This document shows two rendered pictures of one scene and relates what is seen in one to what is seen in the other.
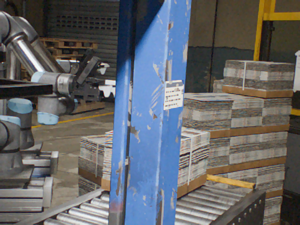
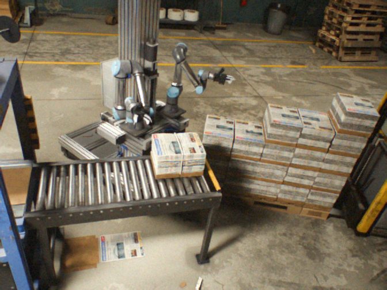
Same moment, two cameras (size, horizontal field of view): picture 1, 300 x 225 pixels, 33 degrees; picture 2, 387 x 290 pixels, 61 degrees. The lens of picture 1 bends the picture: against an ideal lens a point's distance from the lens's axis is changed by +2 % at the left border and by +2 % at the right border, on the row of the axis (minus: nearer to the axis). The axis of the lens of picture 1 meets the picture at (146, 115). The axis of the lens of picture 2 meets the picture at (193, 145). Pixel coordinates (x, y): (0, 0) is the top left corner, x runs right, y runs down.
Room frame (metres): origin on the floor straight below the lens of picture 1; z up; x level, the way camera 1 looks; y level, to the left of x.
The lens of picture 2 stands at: (0.51, -1.50, 2.47)
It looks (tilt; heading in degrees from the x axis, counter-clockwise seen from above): 35 degrees down; 41
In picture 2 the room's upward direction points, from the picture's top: 9 degrees clockwise
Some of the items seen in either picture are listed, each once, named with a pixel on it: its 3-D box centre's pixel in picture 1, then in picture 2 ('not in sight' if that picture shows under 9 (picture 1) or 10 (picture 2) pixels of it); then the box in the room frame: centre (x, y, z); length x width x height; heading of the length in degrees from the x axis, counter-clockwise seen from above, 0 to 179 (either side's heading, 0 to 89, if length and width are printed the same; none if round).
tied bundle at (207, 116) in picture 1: (193, 115); (280, 125); (3.10, -0.29, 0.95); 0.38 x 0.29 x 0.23; 41
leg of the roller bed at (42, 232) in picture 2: not in sight; (47, 256); (0.94, 0.10, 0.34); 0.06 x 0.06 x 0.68; 62
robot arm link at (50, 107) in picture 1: (50, 109); (133, 114); (1.85, 0.36, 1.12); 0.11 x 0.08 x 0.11; 162
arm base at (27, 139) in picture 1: (19, 135); (171, 105); (2.53, 0.64, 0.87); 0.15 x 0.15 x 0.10
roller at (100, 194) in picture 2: not in sight; (99, 183); (1.40, 0.13, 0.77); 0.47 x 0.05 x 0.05; 62
